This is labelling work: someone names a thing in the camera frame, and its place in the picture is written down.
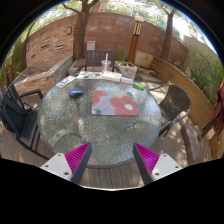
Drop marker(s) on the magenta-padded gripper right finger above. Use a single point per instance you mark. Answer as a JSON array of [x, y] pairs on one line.
[[146, 157]]

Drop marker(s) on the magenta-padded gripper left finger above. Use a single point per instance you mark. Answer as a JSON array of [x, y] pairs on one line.
[[77, 156]]

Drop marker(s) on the blue computer mouse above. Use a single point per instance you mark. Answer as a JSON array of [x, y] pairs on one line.
[[76, 93]]

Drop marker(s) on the floral print mouse pad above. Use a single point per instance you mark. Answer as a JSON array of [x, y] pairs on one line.
[[115, 103]]

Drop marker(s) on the brown wicker chair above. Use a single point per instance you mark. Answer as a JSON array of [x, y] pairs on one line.
[[175, 101]]

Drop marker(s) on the black metal chair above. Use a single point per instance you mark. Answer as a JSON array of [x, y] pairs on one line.
[[18, 116]]

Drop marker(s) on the white number plate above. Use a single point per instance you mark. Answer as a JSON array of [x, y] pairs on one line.
[[65, 81]]

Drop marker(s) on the curved wooden bench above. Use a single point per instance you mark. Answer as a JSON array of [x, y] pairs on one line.
[[193, 96]]

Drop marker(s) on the small white booklet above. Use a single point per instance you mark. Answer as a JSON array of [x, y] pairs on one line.
[[127, 80]]

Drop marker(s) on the colourful printed leaflet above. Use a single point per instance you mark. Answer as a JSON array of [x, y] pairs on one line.
[[89, 75]]

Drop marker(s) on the stone raised bed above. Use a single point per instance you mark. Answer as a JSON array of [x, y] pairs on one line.
[[43, 78]]

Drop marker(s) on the red cloth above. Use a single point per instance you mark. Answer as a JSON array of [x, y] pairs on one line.
[[219, 110]]

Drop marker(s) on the white square planter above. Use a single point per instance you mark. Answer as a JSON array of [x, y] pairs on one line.
[[127, 70]]

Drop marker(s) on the clear plastic cup with straw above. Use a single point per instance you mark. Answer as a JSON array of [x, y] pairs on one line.
[[106, 65]]

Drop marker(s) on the beige stone block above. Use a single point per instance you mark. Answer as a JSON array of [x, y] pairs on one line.
[[144, 60]]

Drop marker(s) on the dark wooden slatted chair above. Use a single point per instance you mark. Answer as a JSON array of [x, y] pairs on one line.
[[96, 57]]

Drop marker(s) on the thin bare tree trunk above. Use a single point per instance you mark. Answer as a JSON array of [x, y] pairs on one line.
[[26, 46]]

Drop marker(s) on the slim leaning tree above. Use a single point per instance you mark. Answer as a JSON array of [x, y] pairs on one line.
[[167, 36]]

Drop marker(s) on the large tree trunk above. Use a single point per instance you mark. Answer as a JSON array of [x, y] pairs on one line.
[[81, 33]]

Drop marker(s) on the grey wall box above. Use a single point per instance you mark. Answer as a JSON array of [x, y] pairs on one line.
[[91, 45]]

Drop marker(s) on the wooden garden lamp post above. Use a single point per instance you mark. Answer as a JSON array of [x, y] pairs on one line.
[[135, 41]]

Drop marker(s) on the wall lamp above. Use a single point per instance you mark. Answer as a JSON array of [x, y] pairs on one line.
[[69, 30], [28, 47]]

